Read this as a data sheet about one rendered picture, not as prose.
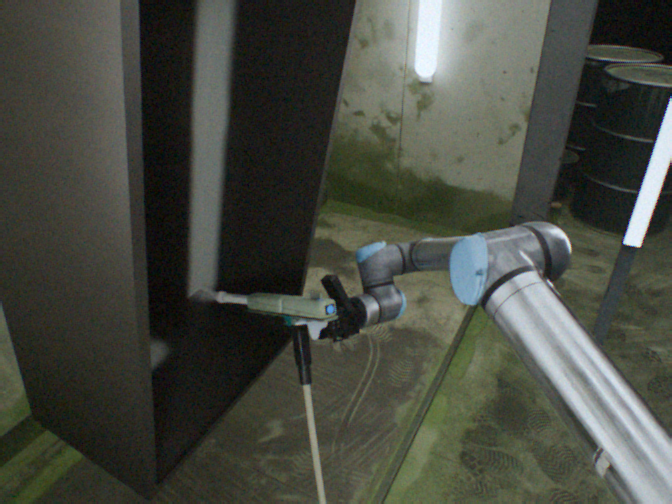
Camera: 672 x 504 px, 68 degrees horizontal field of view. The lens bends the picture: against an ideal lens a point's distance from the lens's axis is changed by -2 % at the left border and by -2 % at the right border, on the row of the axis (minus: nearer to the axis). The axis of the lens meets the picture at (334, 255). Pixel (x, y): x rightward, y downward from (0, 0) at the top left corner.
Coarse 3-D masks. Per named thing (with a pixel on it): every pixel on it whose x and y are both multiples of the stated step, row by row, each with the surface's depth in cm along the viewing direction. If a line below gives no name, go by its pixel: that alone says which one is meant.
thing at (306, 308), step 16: (256, 304) 131; (272, 304) 125; (288, 304) 120; (304, 304) 116; (320, 304) 112; (320, 320) 113; (304, 336) 121; (304, 352) 121; (304, 368) 122; (304, 384) 122
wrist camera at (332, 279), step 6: (324, 276) 129; (330, 276) 128; (336, 276) 128; (324, 282) 129; (330, 282) 127; (336, 282) 128; (324, 288) 131; (330, 288) 128; (336, 288) 128; (342, 288) 129; (330, 294) 131; (336, 294) 129; (342, 294) 129; (336, 300) 131; (342, 300) 129; (348, 300) 131; (348, 306) 131; (348, 312) 131
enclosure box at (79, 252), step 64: (0, 0) 57; (64, 0) 53; (128, 0) 50; (192, 0) 106; (256, 0) 107; (320, 0) 101; (0, 64) 62; (64, 64) 57; (128, 64) 54; (192, 64) 115; (256, 64) 115; (320, 64) 108; (0, 128) 68; (64, 128) 62; (128, 128) 58; (192, 128) 124; (256, 128) 123; (320, 128) 115; (0, 192) 76; (64, 192) 68; (128, 192) 62; (192, 192) 136; (256, 192) 132; (320, 192) 121; (0, 256) 86; (64, 256) 76; (128, 256) 68; (192, 256) 149; (256, 256) 143; (64, 320) 85; (128, 320) 76; (192, 320) 150; (256, 320) 155; (64, 384) 98; (128, 384) 85; (192, 384) 132; (128, 448) 98; (192, 448) 116
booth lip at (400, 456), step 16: (464, 320) 225; (448, 352) 208; (432, 384) 192; (432, 400) 189; (416, 416) 179; (416, 432) 175; (400, 448) 168; (400, 464) 164; (384, 480) 158; (384, 496) 154
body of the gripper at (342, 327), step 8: (352, 304) 134; (360, 304) 133; (344, 312) 127; (352, 312) 133; (360, 312) 132; (336, 320) 128; (344, 320) 128; (352, 320) 133; (360, 320) 132; (328, 328) 126; (336, 328) 128; (344, 328) 128; (352, 328) 132; (320, 336) 129; (328, 336) 127; (336, 336) 128; (344, 336) 128
